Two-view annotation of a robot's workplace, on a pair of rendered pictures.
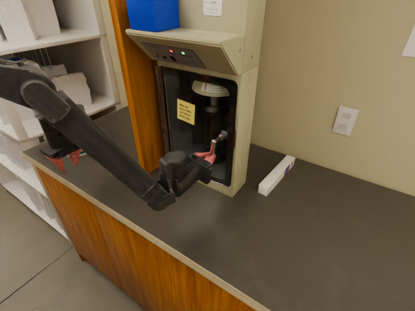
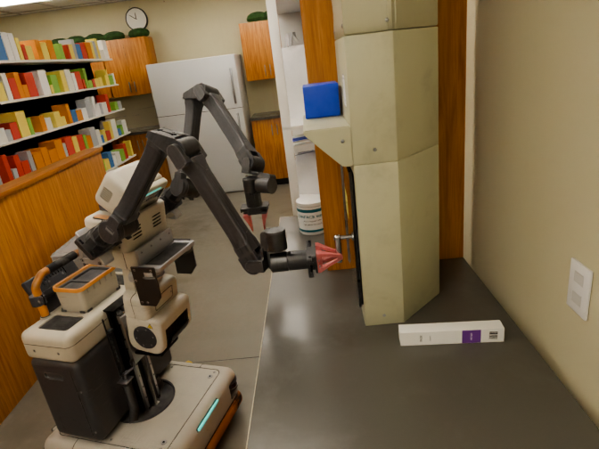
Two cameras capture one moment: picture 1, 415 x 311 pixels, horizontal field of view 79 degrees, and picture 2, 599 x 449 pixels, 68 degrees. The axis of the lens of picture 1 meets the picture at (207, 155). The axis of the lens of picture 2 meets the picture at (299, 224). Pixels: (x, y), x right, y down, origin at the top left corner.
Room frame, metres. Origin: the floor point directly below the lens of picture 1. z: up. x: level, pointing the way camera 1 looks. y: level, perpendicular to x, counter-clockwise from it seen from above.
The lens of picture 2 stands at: (0.01, -0.94, 1.68)
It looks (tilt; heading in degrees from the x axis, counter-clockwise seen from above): 21 degrees down; 59
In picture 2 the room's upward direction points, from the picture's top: 7 degrees counter-clockwise
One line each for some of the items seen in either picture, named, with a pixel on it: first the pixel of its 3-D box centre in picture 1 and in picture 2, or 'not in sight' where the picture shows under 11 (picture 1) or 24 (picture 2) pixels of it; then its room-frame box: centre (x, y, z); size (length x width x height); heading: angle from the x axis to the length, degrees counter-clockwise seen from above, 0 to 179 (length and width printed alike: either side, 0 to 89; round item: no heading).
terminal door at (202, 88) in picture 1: (196, 129); (350, 225); (0.78, 0.04, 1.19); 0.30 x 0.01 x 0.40; 56
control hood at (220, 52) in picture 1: (182, 51); (325, 137); (0.74, 0.07, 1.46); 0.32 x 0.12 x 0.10; 56
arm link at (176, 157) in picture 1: (166, 177); (267, 248); (0.53, 0.11, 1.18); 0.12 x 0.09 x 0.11; 127
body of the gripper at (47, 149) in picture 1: (58, 139); (253, 200); (0.68, 0.47, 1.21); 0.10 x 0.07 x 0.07; 147
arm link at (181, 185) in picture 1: (178, 182); (279, 259); (0.55, 0.08, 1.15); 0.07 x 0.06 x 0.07; 146
